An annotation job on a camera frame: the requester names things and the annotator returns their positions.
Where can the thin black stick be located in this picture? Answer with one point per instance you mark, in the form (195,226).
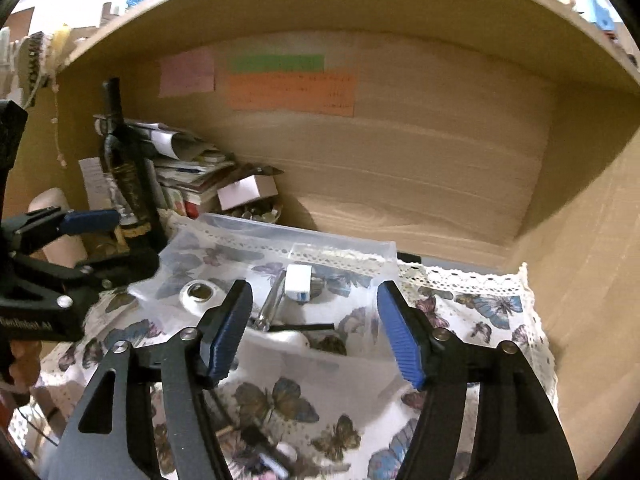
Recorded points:
(305,327)

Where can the orange sticky note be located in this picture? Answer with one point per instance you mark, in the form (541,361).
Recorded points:
(290,92)

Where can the silver metal tube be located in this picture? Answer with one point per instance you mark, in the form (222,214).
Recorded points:
(270,302)

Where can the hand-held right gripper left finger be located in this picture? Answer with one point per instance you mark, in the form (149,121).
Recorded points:
(225,337)

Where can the clear plastic storage box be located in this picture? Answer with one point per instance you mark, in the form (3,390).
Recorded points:
(345,260)

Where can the dark brown lump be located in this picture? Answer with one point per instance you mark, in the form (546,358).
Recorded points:
(329,346)

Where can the stack of books and papers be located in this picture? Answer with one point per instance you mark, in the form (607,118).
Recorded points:
(185,170)

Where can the butterfly printed tablecloth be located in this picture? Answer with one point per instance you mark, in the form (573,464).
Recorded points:
(310,400)

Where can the wooden shelf cabinet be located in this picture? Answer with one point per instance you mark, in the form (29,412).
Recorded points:
(425,185)

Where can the hanging beaded lace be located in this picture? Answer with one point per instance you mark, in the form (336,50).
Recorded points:
(37,55)

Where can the pink sticky note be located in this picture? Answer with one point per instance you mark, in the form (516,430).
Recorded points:
(186,72)

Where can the small white cardboard box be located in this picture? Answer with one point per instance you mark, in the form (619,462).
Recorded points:
(247,191)

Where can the dark small object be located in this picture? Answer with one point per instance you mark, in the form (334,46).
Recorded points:
(262,447)

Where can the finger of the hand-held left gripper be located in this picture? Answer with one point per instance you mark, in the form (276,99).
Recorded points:
(115,266)
(92,221)

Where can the beige cylinder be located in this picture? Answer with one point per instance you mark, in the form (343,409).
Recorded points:
(52,200)

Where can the person's left hand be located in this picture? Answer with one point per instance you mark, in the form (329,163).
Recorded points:
(22,365)

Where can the small round trinkets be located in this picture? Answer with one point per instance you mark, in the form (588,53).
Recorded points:
(260,212)

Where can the white curved object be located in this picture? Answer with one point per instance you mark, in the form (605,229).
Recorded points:
(280,342)

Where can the green sticky note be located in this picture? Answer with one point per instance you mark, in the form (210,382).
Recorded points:
(277,63)

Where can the white paper note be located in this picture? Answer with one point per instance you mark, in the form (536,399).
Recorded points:
(92,180)

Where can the dark glass bottle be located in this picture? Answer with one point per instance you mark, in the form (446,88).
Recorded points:
(131,185)

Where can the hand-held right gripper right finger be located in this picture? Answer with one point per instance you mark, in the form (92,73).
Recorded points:
(400,340)

